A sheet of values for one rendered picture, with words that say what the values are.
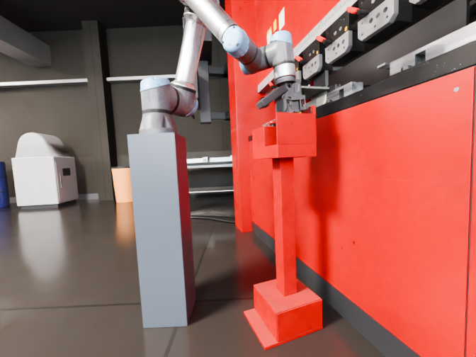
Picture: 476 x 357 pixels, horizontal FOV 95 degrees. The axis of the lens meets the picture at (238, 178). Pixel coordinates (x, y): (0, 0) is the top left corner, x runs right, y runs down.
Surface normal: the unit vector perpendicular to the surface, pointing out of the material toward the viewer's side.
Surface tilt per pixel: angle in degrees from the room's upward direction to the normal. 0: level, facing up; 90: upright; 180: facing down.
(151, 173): 90
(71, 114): 90
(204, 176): 90
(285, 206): 90
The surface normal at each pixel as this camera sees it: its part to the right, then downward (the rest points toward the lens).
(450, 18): -0.97, 0.07
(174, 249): 0.00, 0.07
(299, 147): 0.35, 0.06
